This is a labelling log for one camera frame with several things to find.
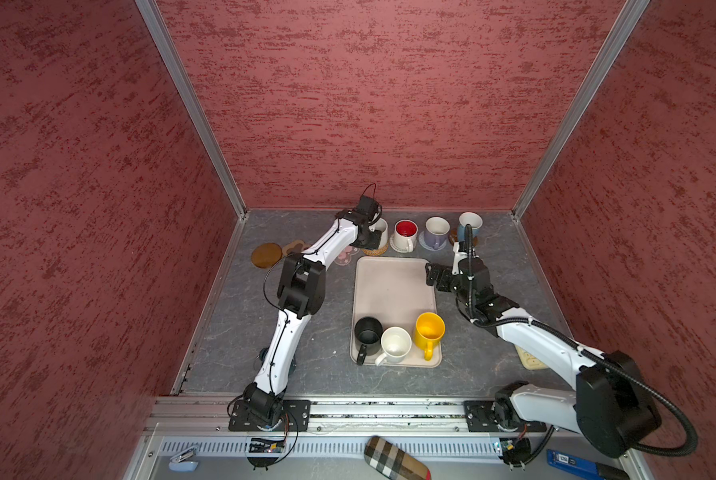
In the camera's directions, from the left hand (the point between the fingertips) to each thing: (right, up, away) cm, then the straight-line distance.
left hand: (372, 246), depth 103 cm
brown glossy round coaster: (+31, +4, +9) cm, 33 cm away
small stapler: (-44, -48, -36) cm, 75 cm away
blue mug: (+37, +10, +3) cm, 38 cm away
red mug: (+13, +5, +6) cm, 15 cm away
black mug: (-1, -25, -18) cm, 31 cm away
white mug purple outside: (+25, +6, +7) cm, 26 cm away
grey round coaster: (+19, +1, +7) cm, 21 cm away
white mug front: (+7, -27, -18) cm, 34 cm away
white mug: (+4, +8, +1) cm, 8 cm away
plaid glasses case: (+4, -47, -37) cm, 60 cm away
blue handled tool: (+48, -49, -37) cm, 78 cm away
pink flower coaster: (-10, -4, +4) cm, 11 cm away
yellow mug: (+17, -25, -15) cm, 34 cm away
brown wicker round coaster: (0, -2, +4) cm, 4 cm away
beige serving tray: (+8, -15, -5) cm, 18 cm away
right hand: (+19, -7, -16) cm, 26 cm away
